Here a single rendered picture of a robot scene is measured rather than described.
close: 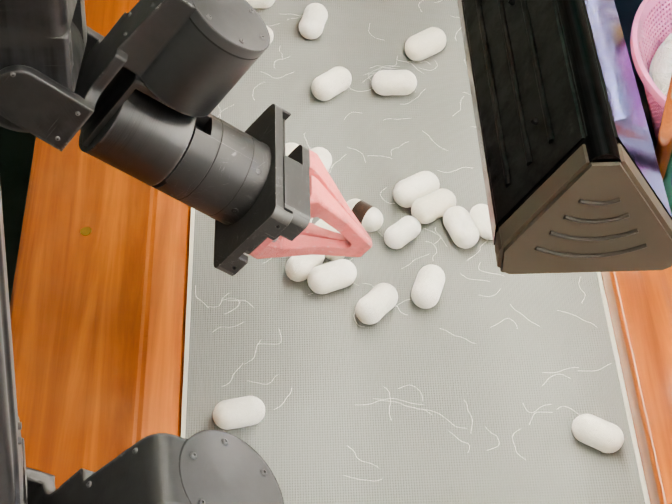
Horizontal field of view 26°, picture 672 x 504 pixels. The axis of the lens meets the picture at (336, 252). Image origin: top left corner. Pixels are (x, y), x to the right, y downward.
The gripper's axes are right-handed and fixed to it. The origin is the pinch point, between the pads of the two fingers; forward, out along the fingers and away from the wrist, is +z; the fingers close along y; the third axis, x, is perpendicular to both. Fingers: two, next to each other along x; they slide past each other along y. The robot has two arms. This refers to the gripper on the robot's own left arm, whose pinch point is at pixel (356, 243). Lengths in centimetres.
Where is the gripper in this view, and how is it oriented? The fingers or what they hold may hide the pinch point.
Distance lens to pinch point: 96.3
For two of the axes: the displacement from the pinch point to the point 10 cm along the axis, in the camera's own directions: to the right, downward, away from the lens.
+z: 7.8, 4.1, 4.7
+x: -6.2, 5.5, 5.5
